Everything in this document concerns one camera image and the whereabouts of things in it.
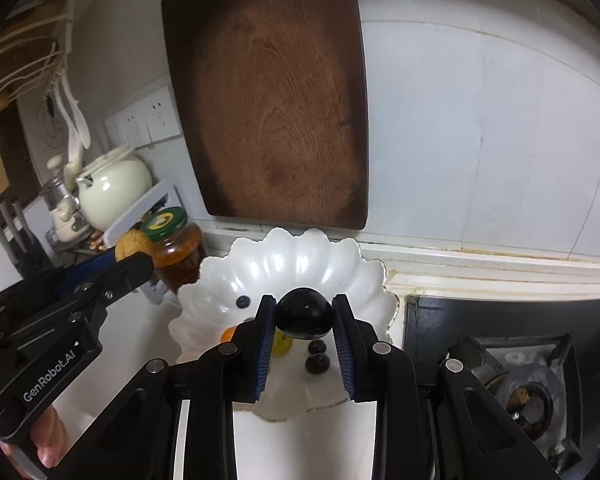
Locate green round fruit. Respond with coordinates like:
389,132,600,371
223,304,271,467
272,328,294,359

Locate tan longan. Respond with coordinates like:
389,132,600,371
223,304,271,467
114,229,152,262

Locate orange mandarin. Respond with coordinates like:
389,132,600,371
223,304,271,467
220,326,237,344

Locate dark plum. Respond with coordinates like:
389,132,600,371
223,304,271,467
304,353,330,375
274,287,335,340

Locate person's left hand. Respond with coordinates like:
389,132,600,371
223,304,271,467
30,405,70,469

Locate black knife block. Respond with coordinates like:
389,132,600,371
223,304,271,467
0,198,55,280

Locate white scalloped fruit bowl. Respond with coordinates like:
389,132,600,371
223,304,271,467
169,228,399,422

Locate glass jar green lid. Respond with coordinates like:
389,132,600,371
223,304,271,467
140,206,207,294

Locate small steel lidded pot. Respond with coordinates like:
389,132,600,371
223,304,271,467
41,155,76,228

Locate cream ceramic pot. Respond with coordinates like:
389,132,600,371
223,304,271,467
76,145,152,231

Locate white hanging spoon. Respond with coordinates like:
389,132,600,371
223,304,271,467
53,68,92,162

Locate black gas stove top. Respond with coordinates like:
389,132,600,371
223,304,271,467
403,296,600,479

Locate brown wooden cutting board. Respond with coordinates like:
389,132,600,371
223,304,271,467
161,0,368,230

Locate white plastic rack frame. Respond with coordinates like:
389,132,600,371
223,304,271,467
101,179,184,306

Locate white wall power outlets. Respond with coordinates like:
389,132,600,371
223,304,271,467
105,86,182,148

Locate wall rack with boards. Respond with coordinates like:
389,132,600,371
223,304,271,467
0,0,74,112

